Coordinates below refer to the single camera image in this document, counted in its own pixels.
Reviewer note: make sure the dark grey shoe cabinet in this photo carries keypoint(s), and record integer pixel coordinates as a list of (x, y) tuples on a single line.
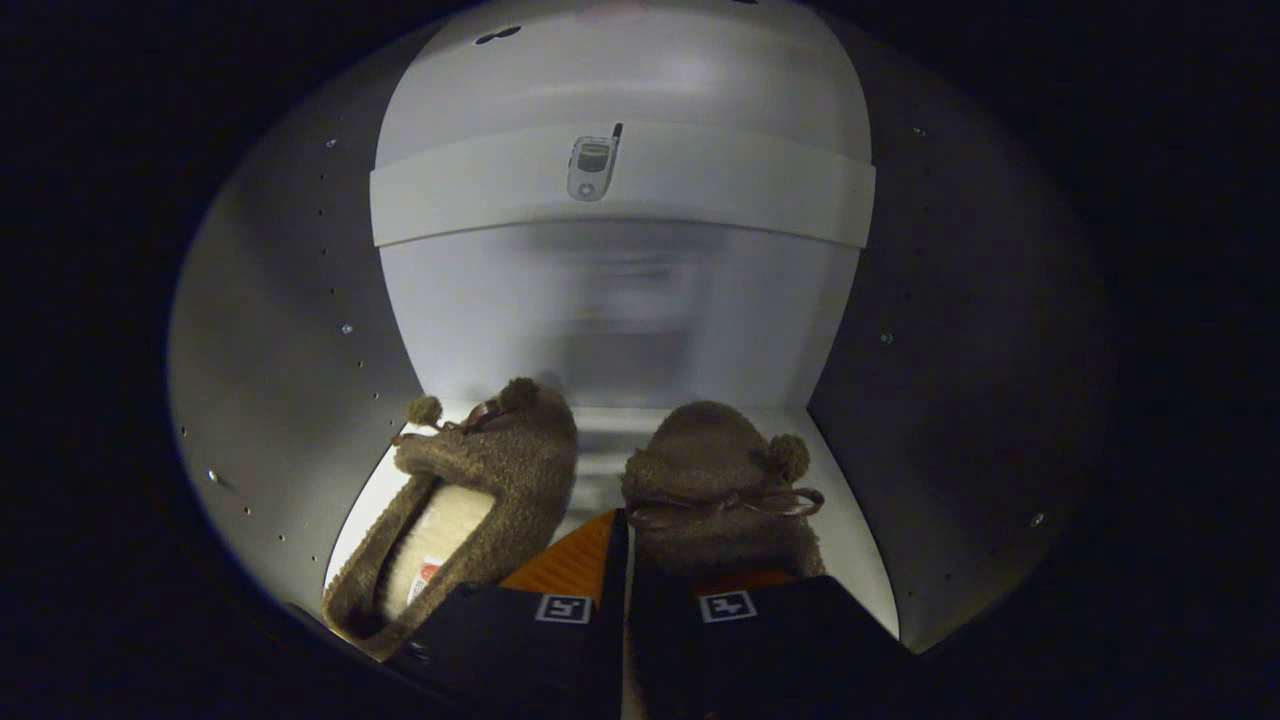
[(620, 300)]

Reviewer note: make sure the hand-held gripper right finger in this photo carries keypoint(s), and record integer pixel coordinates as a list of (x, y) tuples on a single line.
[(780, 650)]

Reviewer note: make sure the brown fuzzy slipper shoe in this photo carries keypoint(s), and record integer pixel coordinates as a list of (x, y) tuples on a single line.
[(715, 450), (500, 470)]

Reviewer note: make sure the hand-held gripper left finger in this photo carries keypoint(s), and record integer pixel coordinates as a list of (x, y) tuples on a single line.
[(520, 650)]

